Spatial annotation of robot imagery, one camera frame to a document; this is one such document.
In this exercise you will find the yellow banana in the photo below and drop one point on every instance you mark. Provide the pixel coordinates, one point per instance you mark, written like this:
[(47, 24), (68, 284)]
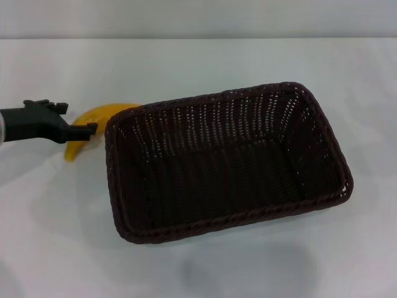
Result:
[(102, 113)]

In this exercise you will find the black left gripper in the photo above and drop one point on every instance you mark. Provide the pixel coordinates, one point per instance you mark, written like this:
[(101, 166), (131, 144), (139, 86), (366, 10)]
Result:
[(34, 124)]

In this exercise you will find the dark brown woven basket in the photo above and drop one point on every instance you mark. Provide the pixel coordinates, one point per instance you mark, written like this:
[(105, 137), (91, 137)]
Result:
[(217, 186)]

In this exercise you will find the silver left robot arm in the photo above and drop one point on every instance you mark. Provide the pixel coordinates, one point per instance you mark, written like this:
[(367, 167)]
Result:
[(1, 127)]

